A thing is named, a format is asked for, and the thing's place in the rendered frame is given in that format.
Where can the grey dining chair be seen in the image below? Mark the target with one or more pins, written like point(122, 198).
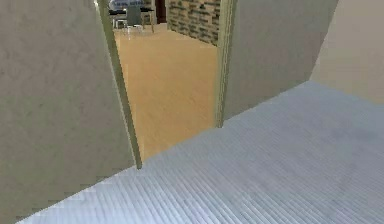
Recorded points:
point(133, 16)

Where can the black dining table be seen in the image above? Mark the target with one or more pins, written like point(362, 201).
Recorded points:
point(116, 12)

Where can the dark red room door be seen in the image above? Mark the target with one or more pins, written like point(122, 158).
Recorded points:
point(160, 10)

